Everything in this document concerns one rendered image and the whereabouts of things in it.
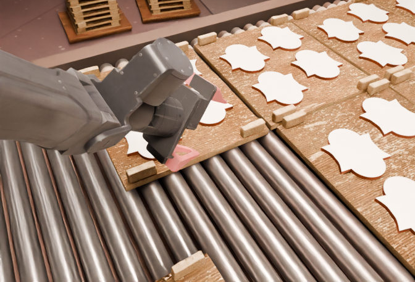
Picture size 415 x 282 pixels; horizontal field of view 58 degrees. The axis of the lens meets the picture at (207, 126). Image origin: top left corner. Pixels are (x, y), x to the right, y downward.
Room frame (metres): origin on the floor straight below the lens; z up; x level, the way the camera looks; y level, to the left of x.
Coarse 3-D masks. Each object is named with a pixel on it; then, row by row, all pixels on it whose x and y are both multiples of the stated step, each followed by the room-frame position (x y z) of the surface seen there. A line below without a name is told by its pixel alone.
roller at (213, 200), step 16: (192, 176) 0.50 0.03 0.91; (208, 176) 0.50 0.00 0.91; (208, 192) 0.46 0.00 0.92; (208, 208) 0.43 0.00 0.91; (224, 208) 0.42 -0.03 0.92; (224, 224) 0.38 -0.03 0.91; (240, 224) 0.38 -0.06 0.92; (240, 240) 0.35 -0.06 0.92; (240, 256) 0.32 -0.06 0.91; (256, 256) 0.32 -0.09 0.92; (256, 272) 0.29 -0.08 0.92; (272, 272) 0.29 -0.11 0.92
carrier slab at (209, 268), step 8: (208, 256) 0.31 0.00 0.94; (208, 264) 0.29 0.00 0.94; (192, 272) 0.28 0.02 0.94; (200, 272) 0.28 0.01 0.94; (208, 272) 0.28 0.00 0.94; (216, 272) 0.28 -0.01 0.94; (160, 280) 0.27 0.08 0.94; (168, 280) 0.27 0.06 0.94; (184, 280) 0.27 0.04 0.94; (192, 280) 0.27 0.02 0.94; (200, 280) 0.27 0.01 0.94; (208, 280) 0.27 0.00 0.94; (216, 280) 0.27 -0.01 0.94
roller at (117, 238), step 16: (80, 160) 0.54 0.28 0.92; (96, 176) 0.50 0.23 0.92; (96, 192) 0.45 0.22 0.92; (96, 208) 0.42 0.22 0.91; (112, 208) 0.42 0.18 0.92; (112, 224) 0.38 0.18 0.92; (112, 240) 0.35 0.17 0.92; (128, 240) 0.35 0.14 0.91; (112, 256) 0.32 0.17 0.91; (128, 256) 0.32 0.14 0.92; (128, 272) 0.29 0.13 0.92; (144, 272) 0.29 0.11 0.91
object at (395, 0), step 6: (372, 0) 1.31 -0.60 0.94; (378, 0) 1.31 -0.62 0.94; (384, 0) 1.31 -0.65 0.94; (390, 0) 1.31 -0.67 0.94; (396, 0) 1.28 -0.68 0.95; (402, 0) 1.28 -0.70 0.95; (408, 0) 1.28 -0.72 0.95; (414, 0) 1.28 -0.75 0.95; (384, 6) 1.26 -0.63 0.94; (390, 6) 1.26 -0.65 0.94; (396, 6) 1.25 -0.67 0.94; (402, 6) 1.24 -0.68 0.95; (408, 6) 1.23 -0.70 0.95; (414, 6) 1.23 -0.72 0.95; (396, 12) 1.21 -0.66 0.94; (402, 12) 1.21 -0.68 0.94; (408, 12) 1.21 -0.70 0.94; (414, 12) 1.19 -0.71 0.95; (408, 18) 1.17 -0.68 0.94; (414, 18) 1.17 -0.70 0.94
